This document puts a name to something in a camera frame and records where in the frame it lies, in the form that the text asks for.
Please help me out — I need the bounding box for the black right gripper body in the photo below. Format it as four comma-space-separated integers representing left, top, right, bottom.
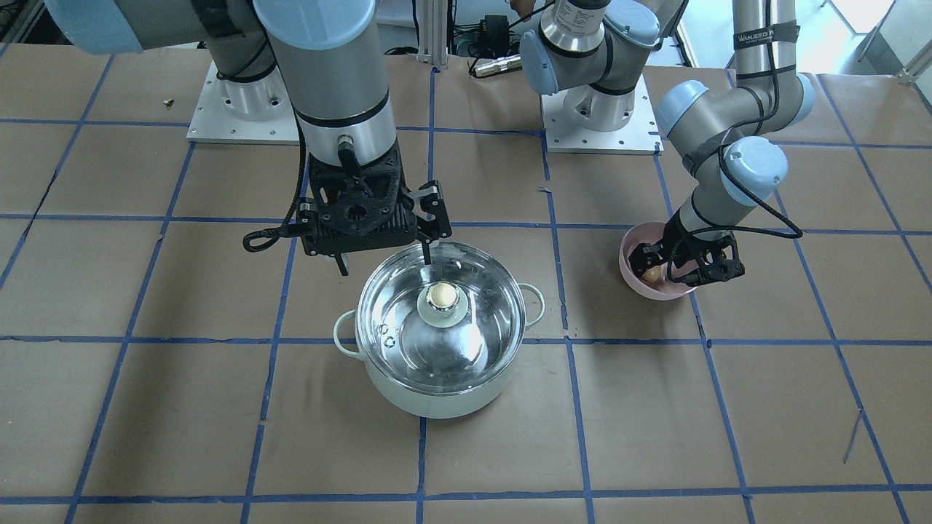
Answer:
294, 143, 451, 255

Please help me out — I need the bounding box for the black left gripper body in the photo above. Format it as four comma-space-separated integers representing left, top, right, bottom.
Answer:
628, 215, 746, 287

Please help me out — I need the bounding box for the brown egg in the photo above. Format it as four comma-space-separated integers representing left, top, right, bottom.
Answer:
640, 266, 665, 286

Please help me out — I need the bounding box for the glass pot lid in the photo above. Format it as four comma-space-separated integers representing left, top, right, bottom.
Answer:
355, 244, 527, 397

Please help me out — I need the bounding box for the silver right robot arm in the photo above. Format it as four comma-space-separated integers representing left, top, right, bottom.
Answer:
46, 1, 451, 275

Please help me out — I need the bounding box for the pale green cooking pot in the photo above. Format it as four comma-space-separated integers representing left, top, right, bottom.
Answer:
333, 244, 546, 420

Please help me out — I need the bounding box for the pink bowl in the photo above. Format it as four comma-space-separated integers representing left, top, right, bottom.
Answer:
618, 222, 698, 301

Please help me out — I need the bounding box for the brown paper mat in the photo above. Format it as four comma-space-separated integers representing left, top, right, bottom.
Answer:
1, 44, 930, 523

